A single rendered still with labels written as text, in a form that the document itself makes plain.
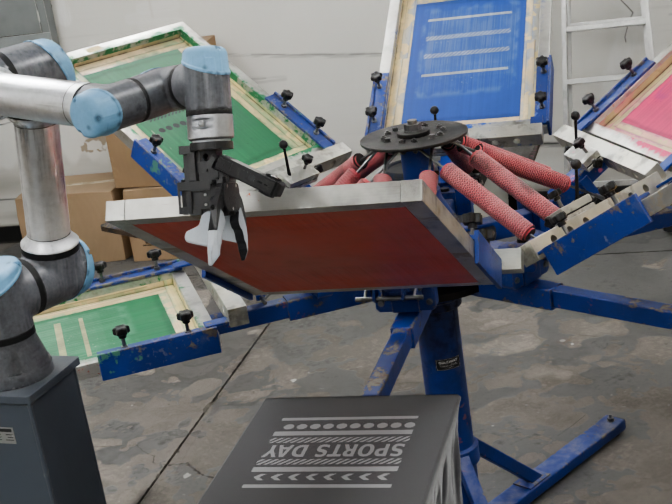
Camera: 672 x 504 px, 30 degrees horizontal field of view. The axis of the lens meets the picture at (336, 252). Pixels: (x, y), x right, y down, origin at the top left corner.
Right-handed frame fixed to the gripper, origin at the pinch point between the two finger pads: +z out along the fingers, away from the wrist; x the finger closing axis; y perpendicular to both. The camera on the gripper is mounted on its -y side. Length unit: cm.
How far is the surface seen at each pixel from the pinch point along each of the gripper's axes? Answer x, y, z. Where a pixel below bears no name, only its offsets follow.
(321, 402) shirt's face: -71, 8, 35
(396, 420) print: -62, -11, 37
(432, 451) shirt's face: -49, -21, 41
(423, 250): -52, -21, 2
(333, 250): -47.3, -3.6, 0.6
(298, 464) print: -45, 6, 43
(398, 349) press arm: -105, -2, 28
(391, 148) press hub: -134, 4, -22
